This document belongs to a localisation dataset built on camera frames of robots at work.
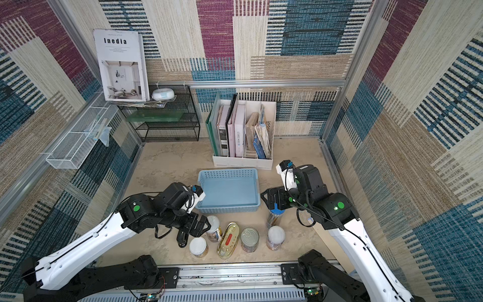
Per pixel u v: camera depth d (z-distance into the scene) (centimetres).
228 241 79
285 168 58
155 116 96
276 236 72
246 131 94
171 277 73
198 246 74
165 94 87
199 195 64
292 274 74
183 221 58
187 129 120
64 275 40
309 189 47
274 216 76
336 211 42
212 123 87
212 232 74
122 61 77
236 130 93
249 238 74
